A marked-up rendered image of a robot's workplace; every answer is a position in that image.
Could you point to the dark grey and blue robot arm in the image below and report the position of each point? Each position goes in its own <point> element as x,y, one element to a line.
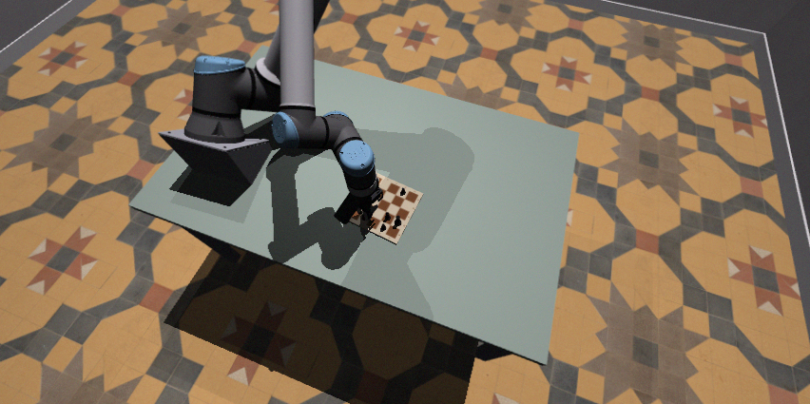
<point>282,82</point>

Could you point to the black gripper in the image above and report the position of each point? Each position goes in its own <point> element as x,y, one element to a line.
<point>366,205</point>

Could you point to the chessboard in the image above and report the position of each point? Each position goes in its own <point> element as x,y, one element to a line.
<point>396,204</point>

